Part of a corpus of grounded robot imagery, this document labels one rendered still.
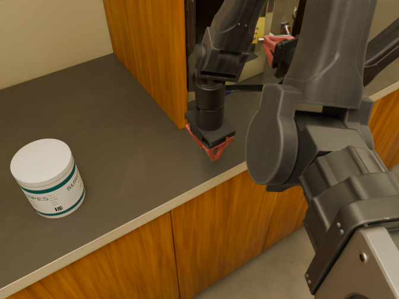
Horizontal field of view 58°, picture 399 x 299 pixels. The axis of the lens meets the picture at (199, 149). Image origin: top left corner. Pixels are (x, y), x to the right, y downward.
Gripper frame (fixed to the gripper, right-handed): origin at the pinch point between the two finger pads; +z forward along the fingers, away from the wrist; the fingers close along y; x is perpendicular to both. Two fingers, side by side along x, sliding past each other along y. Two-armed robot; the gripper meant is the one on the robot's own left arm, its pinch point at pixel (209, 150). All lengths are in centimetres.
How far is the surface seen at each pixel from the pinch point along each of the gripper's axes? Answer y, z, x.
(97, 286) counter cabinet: 6, 43, 34
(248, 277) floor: 3, 110, -26
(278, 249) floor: 6, 110, -48
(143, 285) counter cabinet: 6, 61, 21
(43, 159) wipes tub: 18.8, 0.6, 31.8
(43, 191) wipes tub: 13.3, 4.1, 34.8
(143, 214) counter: 3.2, 15.8, 16.9
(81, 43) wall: 76, 10, 4
